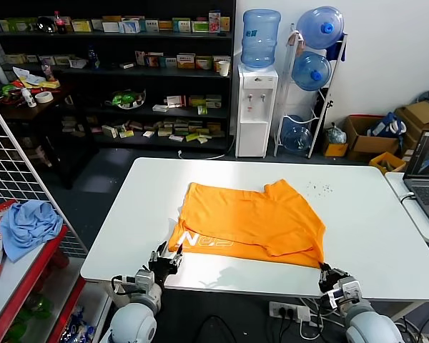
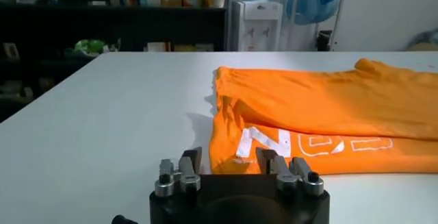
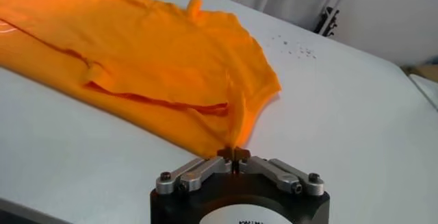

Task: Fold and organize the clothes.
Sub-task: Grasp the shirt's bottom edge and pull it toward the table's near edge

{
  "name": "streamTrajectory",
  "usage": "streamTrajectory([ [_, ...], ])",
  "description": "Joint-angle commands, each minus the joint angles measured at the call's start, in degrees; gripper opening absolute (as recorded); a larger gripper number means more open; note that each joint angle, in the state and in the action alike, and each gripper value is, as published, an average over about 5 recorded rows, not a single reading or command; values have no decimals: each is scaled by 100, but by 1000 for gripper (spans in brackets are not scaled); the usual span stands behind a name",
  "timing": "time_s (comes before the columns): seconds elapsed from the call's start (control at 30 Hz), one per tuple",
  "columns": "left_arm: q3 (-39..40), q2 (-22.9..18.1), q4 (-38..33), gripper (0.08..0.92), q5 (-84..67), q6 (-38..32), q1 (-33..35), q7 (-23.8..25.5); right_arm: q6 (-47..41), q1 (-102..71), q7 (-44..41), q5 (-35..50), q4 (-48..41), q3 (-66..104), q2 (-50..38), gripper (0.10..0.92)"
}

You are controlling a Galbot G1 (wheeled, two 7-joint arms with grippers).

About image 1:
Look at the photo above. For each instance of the white paper cup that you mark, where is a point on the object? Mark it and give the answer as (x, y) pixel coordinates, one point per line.
(223, 68)

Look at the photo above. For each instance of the red white medicine box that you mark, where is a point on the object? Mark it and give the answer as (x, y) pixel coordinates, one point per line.
(175, 101)

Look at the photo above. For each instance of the orange white medicine box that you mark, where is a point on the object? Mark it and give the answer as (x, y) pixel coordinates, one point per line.
(186, 61)

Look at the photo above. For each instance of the dark plastic bag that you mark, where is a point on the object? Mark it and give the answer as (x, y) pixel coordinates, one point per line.
(336, 135)

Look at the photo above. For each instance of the tilted blue water jug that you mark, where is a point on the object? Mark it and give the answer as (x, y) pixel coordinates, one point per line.
(318, 26)
(296, 137)
(309, 71)

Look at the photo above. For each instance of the open cardboard box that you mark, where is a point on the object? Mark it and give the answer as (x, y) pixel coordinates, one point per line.
(372, 146)

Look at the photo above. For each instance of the grey laptop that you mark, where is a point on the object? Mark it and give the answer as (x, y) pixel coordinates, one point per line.
(423, 186)

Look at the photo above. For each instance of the black shelving unit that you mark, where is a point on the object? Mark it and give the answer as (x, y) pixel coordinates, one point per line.
(214, 118)

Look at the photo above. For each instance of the blue shopping bag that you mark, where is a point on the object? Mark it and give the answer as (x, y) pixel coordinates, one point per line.
(386, 126)

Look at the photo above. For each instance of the green plastic bottle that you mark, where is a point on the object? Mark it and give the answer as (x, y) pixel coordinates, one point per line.
(39, 307)

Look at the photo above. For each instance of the red white tall box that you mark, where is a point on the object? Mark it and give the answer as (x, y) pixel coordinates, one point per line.
(214, 21)

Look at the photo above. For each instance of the small white bottle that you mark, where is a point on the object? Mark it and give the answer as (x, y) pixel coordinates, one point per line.
(28, 99)

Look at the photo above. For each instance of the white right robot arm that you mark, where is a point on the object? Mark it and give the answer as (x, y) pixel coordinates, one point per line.
(372, 325)

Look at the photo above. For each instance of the closed cardboard box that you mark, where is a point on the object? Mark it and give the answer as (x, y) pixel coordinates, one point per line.
(420, 112)

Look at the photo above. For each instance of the dark blue bottle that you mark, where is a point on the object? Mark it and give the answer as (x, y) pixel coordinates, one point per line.
(93, 59)

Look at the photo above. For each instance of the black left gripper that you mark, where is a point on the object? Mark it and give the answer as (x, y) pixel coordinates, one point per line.
(164, 268)

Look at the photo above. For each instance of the light blue crumpled cloth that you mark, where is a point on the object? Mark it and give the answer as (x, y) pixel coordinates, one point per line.
(30, 228)

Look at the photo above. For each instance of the yellow plastic bin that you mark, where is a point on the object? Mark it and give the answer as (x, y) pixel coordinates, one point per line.
(386, 160)

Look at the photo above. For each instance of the dark blue hanging cloth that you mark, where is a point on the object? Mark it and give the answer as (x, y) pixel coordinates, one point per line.
(337, 48)

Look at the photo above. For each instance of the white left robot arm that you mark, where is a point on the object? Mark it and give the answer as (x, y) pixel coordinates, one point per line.
(134, 321)

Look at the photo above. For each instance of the blue snack pack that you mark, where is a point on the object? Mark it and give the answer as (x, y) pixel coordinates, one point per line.
(75, 327)

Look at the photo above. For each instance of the white tape roll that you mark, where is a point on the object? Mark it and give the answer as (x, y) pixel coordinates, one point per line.
(43, 97)

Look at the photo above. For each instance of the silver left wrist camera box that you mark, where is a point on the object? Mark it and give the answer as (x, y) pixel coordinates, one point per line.
(143, 279)

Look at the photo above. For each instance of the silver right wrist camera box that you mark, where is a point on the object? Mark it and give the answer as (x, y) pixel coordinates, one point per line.
(349, 290)

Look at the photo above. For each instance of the dark wooden side table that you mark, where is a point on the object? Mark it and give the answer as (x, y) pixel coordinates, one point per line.
(68, 143)

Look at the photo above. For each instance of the white water dispenser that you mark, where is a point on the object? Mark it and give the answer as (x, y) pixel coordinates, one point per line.
(255, 118)

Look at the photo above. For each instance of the orange t-shirt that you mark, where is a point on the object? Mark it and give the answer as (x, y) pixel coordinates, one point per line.
(246, 218)

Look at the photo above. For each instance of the purple drink bottle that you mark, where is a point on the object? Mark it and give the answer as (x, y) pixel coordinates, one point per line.
(48, 71)

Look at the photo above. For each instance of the cola bottle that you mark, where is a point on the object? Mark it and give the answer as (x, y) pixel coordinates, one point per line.
(60, 23)

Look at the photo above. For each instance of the white metal jug rack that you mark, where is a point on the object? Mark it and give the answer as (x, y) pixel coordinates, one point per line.
(337, 71)

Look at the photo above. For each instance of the bowl of green fruit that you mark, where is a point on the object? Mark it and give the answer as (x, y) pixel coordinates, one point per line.
(125, 98)

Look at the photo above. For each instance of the white power strip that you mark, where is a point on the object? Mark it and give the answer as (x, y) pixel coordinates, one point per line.
(286, 311)

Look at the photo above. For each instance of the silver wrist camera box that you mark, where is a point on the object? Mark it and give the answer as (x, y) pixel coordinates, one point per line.
(143, 279)
(349, 290)

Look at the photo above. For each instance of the small yellow box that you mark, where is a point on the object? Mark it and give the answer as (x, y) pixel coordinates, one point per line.
(335, 150)

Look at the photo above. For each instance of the small red snack bag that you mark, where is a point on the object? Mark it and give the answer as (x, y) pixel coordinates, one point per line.
(1, 208)

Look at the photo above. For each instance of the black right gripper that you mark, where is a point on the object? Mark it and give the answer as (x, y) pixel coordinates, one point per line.
(330, 283)

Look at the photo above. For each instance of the upright blue water jug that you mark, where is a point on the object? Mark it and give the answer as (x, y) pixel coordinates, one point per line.
(260, 39)

